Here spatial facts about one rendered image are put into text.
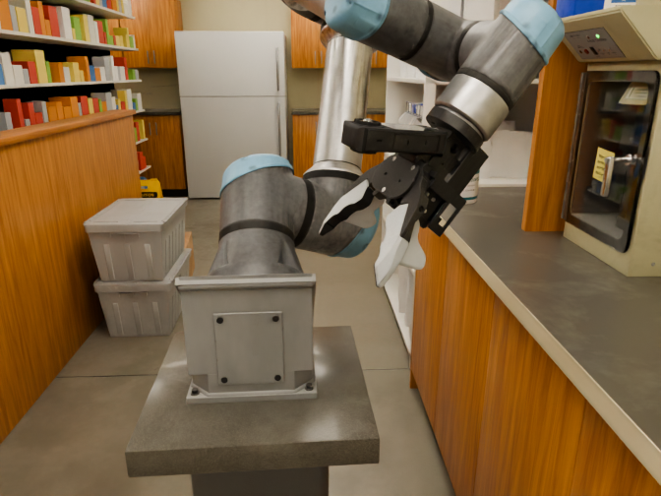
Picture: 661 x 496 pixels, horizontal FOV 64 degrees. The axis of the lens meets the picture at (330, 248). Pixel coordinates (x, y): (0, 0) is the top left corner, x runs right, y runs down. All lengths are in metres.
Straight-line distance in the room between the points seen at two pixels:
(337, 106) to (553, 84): 0.81
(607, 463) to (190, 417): 0.64
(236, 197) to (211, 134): 5.30
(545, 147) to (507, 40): 1.01
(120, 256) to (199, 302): 2.24
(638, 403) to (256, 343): 0.55
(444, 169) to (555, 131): 1.02
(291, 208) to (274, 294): 0.16
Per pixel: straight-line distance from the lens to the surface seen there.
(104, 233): 2.93
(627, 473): 0.94
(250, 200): 0.79
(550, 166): 1.64
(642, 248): 1.38
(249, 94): 6.01
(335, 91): 0.95
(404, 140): 0.57
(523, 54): 0.63
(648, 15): 1.29
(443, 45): 0.69
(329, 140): 0.92
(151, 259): 2.92
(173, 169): 6.38
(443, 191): 0.60
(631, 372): 0.97
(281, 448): 0.72
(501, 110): 0.62
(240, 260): 0.73
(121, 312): 3.08
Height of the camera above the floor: 1.38
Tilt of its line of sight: 18 degrees down
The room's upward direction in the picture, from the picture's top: straight up
